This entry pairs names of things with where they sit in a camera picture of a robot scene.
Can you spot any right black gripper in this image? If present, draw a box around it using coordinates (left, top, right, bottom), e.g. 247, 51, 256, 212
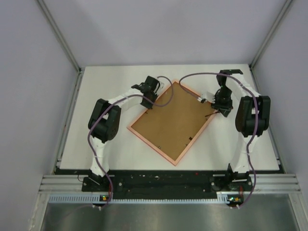
210, 86, 232, 117

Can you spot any red picture frame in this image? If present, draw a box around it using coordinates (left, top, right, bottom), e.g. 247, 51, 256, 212
127, 80, 217, 167

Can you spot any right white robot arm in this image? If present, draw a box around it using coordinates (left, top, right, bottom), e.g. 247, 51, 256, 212
211, 69, 271, 191

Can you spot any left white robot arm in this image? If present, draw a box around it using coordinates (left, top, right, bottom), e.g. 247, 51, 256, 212
88, 76, 164, 191

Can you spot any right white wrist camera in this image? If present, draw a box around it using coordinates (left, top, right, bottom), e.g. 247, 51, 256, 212
197, 91, 215, 103

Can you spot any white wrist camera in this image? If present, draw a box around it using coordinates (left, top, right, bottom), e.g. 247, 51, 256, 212
158, 81, 164, 89
197, 91, 215, 103

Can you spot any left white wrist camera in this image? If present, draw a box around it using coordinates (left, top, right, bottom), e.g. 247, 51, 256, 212
158, 81, 164, 89

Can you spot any left aluminium corner post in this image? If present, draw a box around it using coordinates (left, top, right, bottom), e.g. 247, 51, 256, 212
36, 0, 83, 73

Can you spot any aluminium corner post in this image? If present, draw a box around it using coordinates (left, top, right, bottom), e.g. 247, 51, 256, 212
249, 0, 295, 70
36, 0, 83, 73

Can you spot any white slotted cable duct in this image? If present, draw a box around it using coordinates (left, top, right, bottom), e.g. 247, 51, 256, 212
48, 193, 240, 205

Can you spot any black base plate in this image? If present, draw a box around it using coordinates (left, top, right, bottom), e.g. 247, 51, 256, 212
55, 166, 255, 193

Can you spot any right aluminium corner post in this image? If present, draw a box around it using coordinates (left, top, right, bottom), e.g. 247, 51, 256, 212
249, 0, 295, 70

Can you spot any aluminium front rail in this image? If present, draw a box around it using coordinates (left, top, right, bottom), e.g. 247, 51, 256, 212
38, 174, 301, 194

